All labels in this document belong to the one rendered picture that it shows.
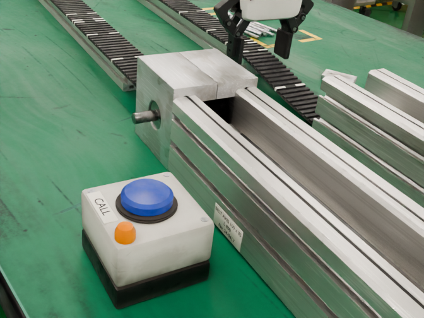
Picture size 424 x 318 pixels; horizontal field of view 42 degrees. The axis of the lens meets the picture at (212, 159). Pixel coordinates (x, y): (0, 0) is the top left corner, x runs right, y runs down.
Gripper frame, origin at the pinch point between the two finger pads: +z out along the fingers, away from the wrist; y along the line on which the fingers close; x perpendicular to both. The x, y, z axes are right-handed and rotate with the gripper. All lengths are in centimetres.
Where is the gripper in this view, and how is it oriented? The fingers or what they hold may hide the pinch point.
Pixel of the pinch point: (259, 51)
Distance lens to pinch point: 82.8
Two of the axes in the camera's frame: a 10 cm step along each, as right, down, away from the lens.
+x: 4.9, 4.9, -7.2
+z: -1.0, 8.5, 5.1
